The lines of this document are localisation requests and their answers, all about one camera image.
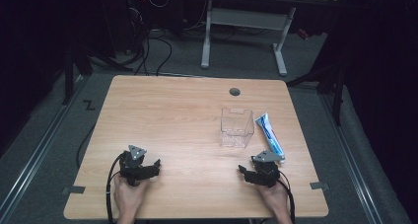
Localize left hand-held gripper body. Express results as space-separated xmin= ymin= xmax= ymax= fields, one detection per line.
xmin=118 ymin=144 xmax=148 ymax=187

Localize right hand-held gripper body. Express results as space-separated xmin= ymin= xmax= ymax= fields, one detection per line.
xmin=250 ymin=150 xmax=286 ymax=189

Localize blue white toothpaste tube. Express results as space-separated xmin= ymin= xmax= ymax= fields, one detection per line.
xmin=254 ymin=112 xmax=286 ymax=165

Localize clear plastic container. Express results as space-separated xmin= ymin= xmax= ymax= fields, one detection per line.
xmin=219 ymin=107 xmax=255 ymax=149

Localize person's right hand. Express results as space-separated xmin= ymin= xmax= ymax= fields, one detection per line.
xmin=255 ymin=180 xmax=291 ymax=216

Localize person's left hand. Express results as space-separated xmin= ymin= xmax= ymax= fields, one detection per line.
xmin=112 ymin=175 xmax=150 ymax=218

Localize black metal stand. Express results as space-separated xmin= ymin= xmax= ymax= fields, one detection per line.
xmin=285 ymin=64 xmax=348 ymax=127
xmin=61 ymin=44 xmax=94 ymax=107

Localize white-framed wooden desk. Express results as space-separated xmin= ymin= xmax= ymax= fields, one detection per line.
xmin=200 ymin=0 xmax=339 ymax=77

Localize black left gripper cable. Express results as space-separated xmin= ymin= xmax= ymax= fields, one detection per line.
xmin=104 ymin=152 xmax=127 ymax=224

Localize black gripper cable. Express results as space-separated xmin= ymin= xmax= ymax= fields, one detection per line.
xmin=276 ymin=170 xmax=296 ymax=224
xmin=104 ymin=152 xmax=127 ymax=224

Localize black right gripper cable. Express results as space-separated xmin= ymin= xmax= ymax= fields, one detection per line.
xmin=276 ymin=170 xmax=296 ymax=224

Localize thin black floor cable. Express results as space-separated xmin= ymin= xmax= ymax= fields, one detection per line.
xmin=76 ymin=124 xmax=97 ymax=169

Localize metal floor rail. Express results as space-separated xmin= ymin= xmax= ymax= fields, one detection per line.
xmin=318 ymin=93 xmax=384 ymax=224
xmin=0 ymin=75 xmax=91 ymax=218

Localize black floor cables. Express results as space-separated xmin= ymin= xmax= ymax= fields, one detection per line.
xmin=129 ymin=28 xmax=174 ymax=77

